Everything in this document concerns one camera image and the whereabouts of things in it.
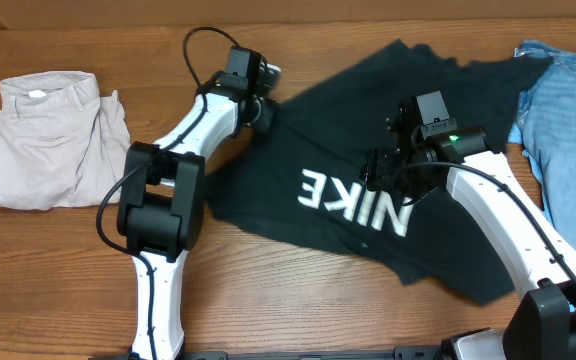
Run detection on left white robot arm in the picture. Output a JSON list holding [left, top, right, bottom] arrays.
[[117, 84, 275, 359]]

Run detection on beige folded trousers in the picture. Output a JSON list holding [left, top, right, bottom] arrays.
[[0, 71, 131, 210]]

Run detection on black Nike t-shirt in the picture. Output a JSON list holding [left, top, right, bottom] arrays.
[[205, 41, 549, 304]]

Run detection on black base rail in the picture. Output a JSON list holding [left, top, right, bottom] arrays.
[[87, 343, 507, 360]]

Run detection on blue denim jeans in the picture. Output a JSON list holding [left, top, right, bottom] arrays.
[[509, 40, 576, 250]]

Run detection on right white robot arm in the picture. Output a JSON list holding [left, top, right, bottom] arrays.
[[361, 127, 576, 360]]

